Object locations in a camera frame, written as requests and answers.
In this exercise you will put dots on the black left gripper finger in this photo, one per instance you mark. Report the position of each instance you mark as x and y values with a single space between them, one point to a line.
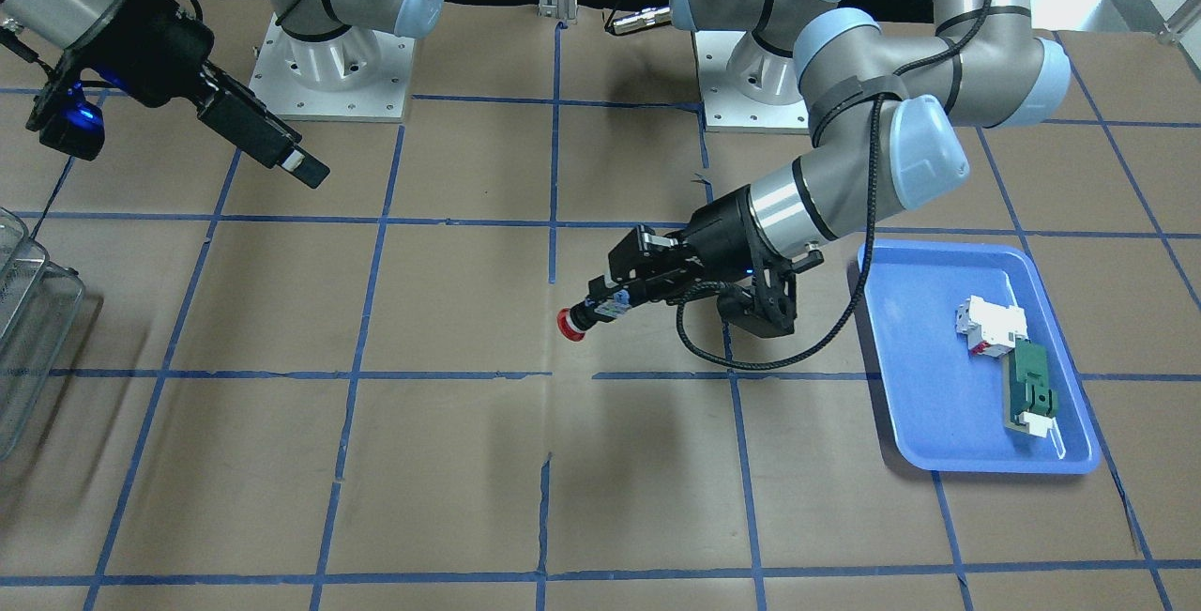
606 296

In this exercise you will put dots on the white circuit breaker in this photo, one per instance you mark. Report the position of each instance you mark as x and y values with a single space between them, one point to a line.
990 329

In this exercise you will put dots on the blue plastic tray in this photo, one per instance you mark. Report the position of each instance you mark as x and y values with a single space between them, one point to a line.
946 405

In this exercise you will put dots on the green white terminal block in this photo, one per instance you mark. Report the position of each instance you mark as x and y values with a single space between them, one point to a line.
1031 405

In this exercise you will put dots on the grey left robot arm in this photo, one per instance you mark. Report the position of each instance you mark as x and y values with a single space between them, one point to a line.
882 113

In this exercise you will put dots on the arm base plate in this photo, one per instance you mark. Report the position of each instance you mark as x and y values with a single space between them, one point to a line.
745 88
362 76

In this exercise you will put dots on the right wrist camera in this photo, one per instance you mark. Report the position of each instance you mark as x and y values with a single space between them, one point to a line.
66 121

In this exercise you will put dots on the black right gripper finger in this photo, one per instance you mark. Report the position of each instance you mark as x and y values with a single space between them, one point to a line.
305 167

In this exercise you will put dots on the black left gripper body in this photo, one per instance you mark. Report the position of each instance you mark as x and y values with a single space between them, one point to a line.
719 224

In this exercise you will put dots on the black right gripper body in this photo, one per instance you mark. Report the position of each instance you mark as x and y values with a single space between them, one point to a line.
158 55

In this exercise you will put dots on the red emergency stop button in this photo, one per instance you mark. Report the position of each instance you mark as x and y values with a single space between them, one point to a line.
574 322

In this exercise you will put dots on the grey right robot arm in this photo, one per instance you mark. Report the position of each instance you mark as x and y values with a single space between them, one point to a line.
70 24

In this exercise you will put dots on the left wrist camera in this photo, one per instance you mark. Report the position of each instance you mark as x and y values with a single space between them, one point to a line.
768 307

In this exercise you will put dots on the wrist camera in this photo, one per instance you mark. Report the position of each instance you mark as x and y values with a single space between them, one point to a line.
768 307
66 121

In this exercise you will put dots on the wire mesh shelf rack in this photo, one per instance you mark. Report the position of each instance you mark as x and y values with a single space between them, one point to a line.
39 302

